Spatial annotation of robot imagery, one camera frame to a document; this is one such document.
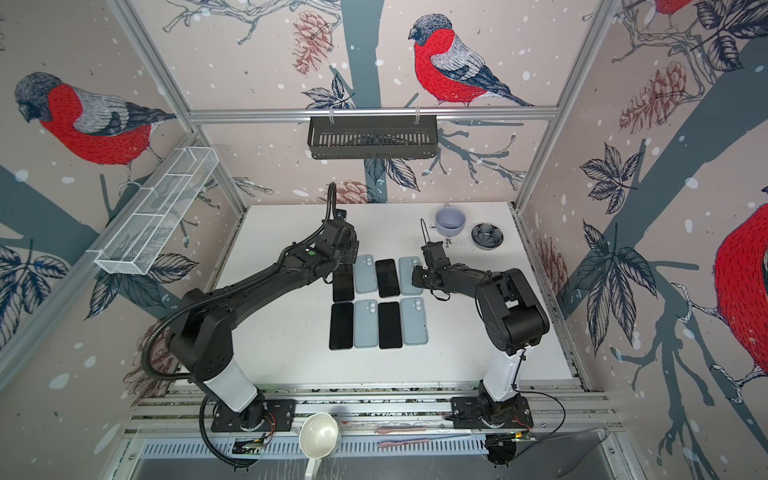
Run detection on black phone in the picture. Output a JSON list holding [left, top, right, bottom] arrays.
[[378, 302, 403, 349], [329, 302, 354, 350], [332, 264, 355, 303], [375, 259, 401, 298]]

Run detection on pale blue phone case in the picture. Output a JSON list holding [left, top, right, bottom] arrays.
[[353, 254, 378, 294], [398, 256, 422, 296]]

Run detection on white phone case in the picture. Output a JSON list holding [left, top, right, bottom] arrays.
[[400, 297, 428, 345]]

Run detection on light blue phone case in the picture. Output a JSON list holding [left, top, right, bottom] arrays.
[[353, 300, 379, 348]]

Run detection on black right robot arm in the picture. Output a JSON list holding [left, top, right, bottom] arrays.
[[412, 241, 550, 429]]

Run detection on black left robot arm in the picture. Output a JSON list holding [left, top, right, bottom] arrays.
[[141, 183, 359, 431]]

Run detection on lavender cup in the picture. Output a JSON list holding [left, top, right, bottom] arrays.
[[434, 204, 467, 238]]

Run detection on dark grey small bowl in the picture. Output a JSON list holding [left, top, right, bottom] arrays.
[[470, 223, 504, 250]]

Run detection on white ladle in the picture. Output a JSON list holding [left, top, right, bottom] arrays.
[[299, 412, 341, 480]]

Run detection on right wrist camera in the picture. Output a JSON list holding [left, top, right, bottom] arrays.
[[422, 242, 451, 270]]

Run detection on black hanging wire basket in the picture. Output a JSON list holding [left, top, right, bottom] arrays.
[[307, 115, 439, 160]]

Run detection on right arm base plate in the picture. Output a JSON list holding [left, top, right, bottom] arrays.
[[446, 394, 533, 430]]

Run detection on red pen on rail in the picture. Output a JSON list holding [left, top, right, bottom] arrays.
[[377, 436, 445, 449]]

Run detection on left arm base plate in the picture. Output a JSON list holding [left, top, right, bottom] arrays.
[[211, 399, 296, 433]]

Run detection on white mesh wall shelf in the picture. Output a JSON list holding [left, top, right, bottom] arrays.
[[95, 146, 219, 275]]

